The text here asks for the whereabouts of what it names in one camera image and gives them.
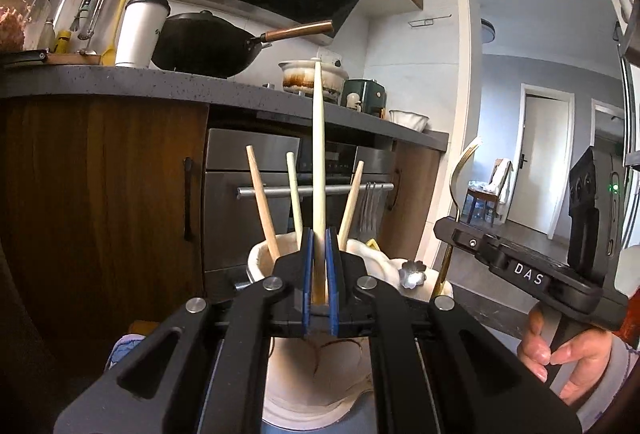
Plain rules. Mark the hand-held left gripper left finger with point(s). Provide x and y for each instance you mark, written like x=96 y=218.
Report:
x=307 y=279

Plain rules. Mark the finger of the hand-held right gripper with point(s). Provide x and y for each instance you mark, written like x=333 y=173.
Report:
x=465 y=239

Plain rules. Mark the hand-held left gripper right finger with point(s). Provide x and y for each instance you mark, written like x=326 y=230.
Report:
x=331 y=279

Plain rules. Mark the gold metal fork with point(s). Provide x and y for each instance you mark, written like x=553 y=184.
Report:
x=456 y=184

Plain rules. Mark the wooden chopstick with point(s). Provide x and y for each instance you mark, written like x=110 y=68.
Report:
x=318 y=164
x=352 y=199
x=260 y=199
x=294 y=194

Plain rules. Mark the white floral ceramic utensil holder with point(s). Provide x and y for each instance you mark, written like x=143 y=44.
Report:
x=320 y=374

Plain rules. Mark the person's right hand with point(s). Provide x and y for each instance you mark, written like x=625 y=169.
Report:
x=590 y=359

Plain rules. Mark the wooden chair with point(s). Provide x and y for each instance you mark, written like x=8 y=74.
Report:
x=492 y=194

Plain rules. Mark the white room door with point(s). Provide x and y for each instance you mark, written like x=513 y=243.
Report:
x=542 y=164

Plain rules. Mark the stainless steel oven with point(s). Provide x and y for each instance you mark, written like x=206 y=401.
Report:
x=230 y=214

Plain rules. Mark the white bowl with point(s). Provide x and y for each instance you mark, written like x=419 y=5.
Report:
x=409 y=119

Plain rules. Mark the white ceramic saucer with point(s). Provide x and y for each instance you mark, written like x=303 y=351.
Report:
x=300 y=420

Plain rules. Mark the green kitchen appliance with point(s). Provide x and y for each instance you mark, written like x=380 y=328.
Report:
x=367 y=96

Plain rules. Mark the stained ceramic pot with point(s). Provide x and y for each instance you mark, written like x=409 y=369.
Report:
x=300 y=76

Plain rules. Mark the ceiling lamp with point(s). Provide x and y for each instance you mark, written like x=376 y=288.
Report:
x=489 y=30

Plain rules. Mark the black wok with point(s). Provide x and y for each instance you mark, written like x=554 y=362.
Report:
x=200 y=44

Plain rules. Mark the grey kitchen counter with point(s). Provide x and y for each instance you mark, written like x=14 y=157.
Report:
x=100 y=81

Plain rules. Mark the white tumbler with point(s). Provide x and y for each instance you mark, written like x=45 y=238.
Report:
x=142 y=34

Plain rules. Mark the yellow spatula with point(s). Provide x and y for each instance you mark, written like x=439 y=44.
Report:
x=116 y=29

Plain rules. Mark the wooden cutting board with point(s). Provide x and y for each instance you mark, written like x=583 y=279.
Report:
x=75 y=59

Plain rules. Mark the hanging metal utensil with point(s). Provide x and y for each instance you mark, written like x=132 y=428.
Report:
x=92 y=9

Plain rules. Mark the glass jar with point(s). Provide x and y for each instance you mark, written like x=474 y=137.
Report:
x=20 y=21

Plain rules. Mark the metal wall rack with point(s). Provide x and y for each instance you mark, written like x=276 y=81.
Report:
x=427 y=21

